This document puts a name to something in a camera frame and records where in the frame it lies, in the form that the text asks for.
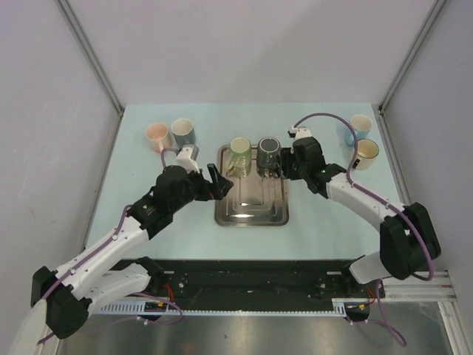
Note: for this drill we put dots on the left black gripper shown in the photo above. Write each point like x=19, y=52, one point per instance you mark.
x=211, y=190

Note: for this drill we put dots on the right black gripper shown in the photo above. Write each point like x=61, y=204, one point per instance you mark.
x=287, y=154

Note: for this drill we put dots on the black mug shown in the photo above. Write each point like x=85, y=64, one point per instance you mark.
x=267, y=156

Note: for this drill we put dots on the dark teal mug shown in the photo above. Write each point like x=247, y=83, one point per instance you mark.
x=183, y=132

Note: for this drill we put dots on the pink mug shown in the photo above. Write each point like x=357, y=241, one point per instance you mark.
x=159, y=137

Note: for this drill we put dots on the light blue mug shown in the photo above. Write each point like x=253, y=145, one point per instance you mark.
x=361, y=125

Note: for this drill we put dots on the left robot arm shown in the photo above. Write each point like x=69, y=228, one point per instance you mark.
x=72, y=291

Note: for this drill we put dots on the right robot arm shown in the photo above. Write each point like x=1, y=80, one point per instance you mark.
x=408, y=241

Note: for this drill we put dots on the green mug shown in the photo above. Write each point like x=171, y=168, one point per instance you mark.
x=238, y=161

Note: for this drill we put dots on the steel tray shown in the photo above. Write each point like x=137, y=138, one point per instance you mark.
x=258, y=197

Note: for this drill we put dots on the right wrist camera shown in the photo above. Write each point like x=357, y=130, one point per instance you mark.
x=299, y=132

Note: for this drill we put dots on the white cable duct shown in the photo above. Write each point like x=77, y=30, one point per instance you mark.
x=142, y=307

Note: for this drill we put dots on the left aluminium frame post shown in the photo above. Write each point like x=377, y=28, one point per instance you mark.
x=77, y=30

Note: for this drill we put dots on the aluminium frame post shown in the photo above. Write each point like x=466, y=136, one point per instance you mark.
x=413, y=52
x=77, y=30

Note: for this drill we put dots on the right aluminium frame post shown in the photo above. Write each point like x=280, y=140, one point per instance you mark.
x=413, y=52

